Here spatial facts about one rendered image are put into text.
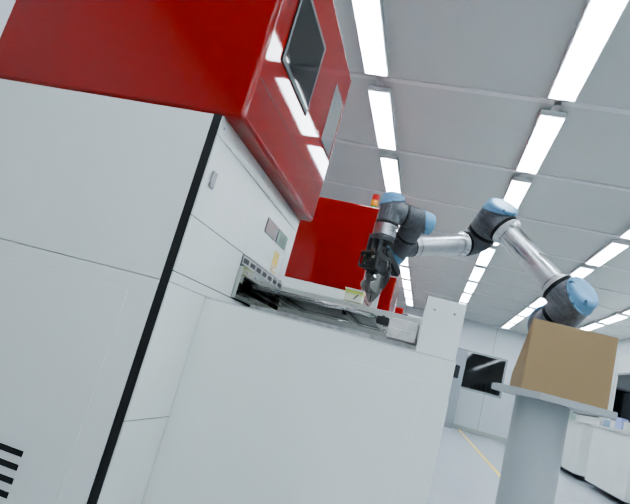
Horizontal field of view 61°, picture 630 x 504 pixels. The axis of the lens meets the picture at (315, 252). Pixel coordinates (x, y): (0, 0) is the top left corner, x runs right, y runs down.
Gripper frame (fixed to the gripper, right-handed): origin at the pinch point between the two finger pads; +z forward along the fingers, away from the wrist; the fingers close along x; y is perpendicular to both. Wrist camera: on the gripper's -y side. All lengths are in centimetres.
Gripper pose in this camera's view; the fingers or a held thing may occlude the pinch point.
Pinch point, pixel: (372, 298)
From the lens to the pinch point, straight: 174.4
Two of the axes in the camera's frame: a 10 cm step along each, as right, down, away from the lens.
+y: -6.5, -3.2, -7.0
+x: 7.2, 0.6, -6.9
